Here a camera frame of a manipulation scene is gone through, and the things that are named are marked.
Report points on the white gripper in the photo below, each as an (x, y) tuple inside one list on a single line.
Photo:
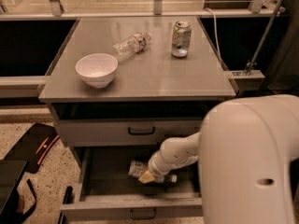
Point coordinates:
[(154, 168)]

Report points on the blue labelled plastic bottle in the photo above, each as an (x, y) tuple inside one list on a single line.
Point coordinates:
[(138, 168)]

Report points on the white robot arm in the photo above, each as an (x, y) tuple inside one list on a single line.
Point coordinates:
[(244, 150)]

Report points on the open grey drawer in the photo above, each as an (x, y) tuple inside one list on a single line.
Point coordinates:
[(106, 191)]

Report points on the closed grey drawer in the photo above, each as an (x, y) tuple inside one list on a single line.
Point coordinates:
[(122, 132)]

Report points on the grey drawer cabinet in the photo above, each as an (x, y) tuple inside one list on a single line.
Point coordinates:
[(152, 85)]

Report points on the clear crushed water bottle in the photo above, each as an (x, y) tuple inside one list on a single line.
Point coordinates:
[(131, 46)]

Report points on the black orange bag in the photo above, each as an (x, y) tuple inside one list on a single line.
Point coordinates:
[(33, 146)]

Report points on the white ceramic bowl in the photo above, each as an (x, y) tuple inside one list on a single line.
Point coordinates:
[(97, 70)]

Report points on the green soda can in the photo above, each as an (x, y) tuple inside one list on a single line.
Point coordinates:
[(181, 39)]

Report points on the black office chair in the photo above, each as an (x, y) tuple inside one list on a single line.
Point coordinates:
[(283, 72)]

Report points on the black box with strap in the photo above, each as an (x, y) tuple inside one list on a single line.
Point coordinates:
[(11, 173)]

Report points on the metal rail frame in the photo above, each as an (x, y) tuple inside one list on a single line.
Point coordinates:
[(68, 9)]

